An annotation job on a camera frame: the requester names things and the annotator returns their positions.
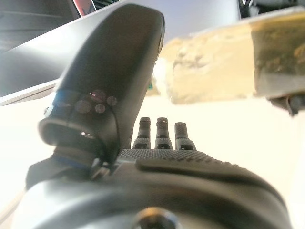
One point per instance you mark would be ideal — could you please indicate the tall white cabinet panel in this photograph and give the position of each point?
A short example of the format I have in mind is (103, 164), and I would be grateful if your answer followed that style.
(35, 62)

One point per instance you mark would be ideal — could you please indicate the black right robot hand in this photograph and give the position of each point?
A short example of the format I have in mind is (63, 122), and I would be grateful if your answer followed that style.
(286, 102)

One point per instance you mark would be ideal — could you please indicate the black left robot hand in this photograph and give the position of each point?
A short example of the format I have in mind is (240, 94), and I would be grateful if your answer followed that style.
(114, 71)

